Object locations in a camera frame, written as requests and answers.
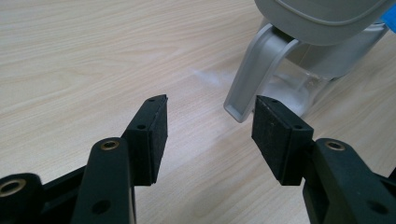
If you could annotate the blue packet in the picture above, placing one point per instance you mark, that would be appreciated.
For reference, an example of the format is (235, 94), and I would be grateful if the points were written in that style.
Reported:
(391, 20)

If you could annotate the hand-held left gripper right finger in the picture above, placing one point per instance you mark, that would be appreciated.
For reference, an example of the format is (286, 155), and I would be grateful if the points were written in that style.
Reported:
(277, 140)

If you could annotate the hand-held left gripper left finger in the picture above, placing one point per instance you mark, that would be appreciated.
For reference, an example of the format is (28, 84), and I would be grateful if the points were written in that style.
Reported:
(146, 146)

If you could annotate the clear pitcher with grey lid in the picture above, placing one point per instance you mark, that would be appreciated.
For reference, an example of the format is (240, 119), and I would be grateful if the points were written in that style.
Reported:
(317, 21)

